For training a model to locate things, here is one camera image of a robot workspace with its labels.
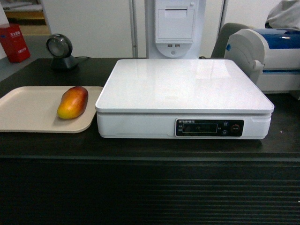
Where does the red fire extinguisher box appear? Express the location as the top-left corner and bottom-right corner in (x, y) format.
(0, 23), (30, 63)

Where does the white checkout scale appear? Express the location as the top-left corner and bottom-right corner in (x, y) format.
(95, 59), (274, 139)

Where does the dark red yellow mango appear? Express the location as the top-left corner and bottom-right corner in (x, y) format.
(57, 86), (89, 120)

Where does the black round barcode scanner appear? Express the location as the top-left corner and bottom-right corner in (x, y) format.
(46, 34), (78, 71)

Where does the white POS terminal stand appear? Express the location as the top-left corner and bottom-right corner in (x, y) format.
(145, 0), (206, 59)

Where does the person in grey clothing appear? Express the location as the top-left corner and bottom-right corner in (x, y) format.
(264, 0), (300, 30)

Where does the beige plastic tray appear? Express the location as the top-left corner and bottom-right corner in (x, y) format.
(0, 86), (102, 133)

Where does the white partition post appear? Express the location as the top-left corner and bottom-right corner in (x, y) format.
(129, 0), (138, 58)

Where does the white blue label printer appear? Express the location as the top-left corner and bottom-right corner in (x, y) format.
(225, 29), (300, 94)

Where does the grey chair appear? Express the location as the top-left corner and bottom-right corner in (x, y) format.
(211, 22), (250, 58)

